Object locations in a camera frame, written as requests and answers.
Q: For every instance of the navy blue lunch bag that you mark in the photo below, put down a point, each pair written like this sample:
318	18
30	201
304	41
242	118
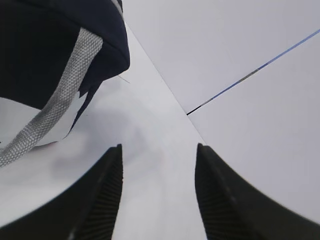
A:
54	55

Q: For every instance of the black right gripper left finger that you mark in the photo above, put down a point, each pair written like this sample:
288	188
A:
87	210

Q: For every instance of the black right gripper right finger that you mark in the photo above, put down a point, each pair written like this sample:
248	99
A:
232	209

